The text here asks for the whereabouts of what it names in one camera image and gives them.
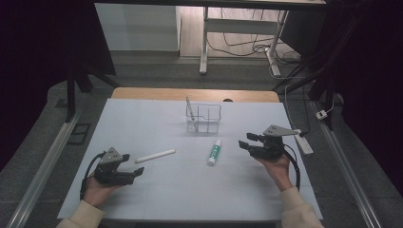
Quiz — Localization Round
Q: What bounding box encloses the clear plastic pen holder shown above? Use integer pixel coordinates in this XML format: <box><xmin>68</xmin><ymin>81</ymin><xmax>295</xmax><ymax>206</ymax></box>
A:
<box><xmin>185</xmin><ymin>103</ymin><xmax>222</xmax><ymax>134</ymax></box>

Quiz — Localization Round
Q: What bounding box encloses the hand-held gripper black cable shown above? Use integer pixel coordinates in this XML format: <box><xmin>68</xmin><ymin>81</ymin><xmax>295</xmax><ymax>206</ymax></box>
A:
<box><xmin>283</xmin><ymin>143</ymin><xmax>301</xmax><ymax>191</ymax></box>
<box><xmin>79</xmin><ymin>151</ymin><xmax>107</xmax><ymax>200</ymax></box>

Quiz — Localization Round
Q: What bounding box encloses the white stick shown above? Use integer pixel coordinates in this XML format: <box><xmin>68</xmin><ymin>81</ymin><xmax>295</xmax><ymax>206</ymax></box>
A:
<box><xmin>135</xmin><ymin>148</ymin><xmax>177</xmax><ymax>164</ymax></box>

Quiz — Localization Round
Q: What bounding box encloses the white table mat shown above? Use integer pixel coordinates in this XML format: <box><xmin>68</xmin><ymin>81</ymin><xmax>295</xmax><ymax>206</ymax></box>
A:
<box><xmin>56</xmin><ymin>98</ymin><xmax>324</xmax><ymax>221</ymax></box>

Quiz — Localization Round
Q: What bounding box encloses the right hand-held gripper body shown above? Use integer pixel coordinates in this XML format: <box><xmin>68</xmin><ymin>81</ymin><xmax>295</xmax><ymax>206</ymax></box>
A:
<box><xmin>250</xmin><ymin>124</ymin><xmax>300</xmax><ymax>161</ymax></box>

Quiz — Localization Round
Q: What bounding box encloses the tangle of floor cables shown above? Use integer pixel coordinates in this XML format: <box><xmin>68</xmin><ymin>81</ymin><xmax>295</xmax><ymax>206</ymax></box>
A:
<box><xmin>207</xmin><ymin>8</ymin><xmax>302</xmax><ymax>65</ymax></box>

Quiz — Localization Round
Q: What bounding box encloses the dark curtain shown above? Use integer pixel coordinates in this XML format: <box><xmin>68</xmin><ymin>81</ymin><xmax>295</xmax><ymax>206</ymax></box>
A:
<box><xmin>326</xmin><ymin>0</ymin><xmax>403</xmax><ymax>194</ymax></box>
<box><xmin>0</xmin><ymin>0</ymin><xmax>117</xmax><ymax>172</ymax></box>

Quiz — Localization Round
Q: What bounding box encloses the left hand-held gripper black cable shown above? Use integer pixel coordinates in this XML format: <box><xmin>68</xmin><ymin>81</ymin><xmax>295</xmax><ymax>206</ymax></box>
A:
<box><xmin>79</xmin><ymin>151</ymin><xmax>107</xmax><ymax>200</ymax></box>

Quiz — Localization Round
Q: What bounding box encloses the green and white tube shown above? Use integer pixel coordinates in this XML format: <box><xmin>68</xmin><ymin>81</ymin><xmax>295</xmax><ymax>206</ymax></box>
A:
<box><xmin>206</xmin><ymin>139</ymin><xmax>222</xmax><ymax>166</ymax></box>

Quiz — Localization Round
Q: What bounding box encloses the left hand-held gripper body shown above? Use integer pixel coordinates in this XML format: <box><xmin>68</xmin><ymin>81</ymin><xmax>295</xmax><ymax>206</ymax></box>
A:
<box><xmin>94</xmin><ymin>146</ymin><xmax>136</xmax><ymax>186</ymax></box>

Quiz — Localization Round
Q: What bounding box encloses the black metal stand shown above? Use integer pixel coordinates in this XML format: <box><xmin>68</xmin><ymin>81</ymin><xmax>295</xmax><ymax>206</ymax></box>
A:
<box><xmin>272</xmin><ymin>12</ymin><xmax>369</xmax><ymax>131</ymax></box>

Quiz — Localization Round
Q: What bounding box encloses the wooden table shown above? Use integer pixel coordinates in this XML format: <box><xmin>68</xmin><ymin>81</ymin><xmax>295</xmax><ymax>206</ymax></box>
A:
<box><xmin>110</xmin><ymin>86</ymin><xmax>281</xmax><ymax>104</ymax></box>

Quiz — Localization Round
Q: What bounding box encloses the person's right hand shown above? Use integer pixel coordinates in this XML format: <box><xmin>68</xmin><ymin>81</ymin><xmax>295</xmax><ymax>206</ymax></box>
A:
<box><xmin>253</xmin><ymin>153</ymin><xmax>294</xmax><ymax>193</ymax></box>

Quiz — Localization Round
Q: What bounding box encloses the white cabinet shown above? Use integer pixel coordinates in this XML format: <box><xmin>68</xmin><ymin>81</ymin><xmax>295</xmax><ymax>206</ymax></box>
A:
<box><xmin>94</xmin><ymin>3</ymin><xmax>182</xmax><ymax>52</ymax></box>

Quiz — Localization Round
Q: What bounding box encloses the person's left hand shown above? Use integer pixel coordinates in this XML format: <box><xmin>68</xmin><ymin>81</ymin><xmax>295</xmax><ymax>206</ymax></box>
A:
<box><xmin>82</xmin><ymin>175</ymin><xmax>123</xmax><ymax>208</ymax></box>

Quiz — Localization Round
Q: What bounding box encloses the white power strip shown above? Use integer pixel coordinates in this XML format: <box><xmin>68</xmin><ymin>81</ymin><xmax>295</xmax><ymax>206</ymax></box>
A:
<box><xmin>293</xmin><ymin>128</ymin><xmax>315</xmax><ymax>156</ymax></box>

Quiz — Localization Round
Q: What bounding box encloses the right hand-held gripper black cable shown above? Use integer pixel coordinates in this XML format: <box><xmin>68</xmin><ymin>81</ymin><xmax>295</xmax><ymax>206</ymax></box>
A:
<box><xmin>283</xmin><ymin>143</ymin><xmax>301</xmax><ymax>191</ymax></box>

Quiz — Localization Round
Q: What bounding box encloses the black floor plate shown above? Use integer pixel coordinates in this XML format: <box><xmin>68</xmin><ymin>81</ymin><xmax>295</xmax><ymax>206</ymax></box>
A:
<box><xmin>67</xmin><ymin>123</ymin><xmax>91</xmax><ymax>146</ymax></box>

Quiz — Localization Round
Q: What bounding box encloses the aluminium rail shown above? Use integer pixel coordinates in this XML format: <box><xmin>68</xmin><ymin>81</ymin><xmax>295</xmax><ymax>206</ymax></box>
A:
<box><xmin>6</xmin><ymin>110</ymin><xmax>82</xmax><ymax>228</ymax></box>
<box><xmin>310</xmin><ymin>101</ymin><xmax>383</xmax><ymax>228</ymax></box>

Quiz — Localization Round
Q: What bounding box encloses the white frame desk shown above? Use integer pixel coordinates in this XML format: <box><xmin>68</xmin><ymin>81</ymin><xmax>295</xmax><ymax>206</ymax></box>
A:
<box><xmin>199</xmin><ymin>0</ymin><xmax>327</xmax><ymax>77</ymax></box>

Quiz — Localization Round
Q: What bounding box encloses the black tripod stand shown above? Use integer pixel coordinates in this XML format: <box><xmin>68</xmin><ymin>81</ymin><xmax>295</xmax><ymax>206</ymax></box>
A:
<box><xmin>65</xmin><ymin>63</ymin><xmax>122</xmax><ymax>123</ymax></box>

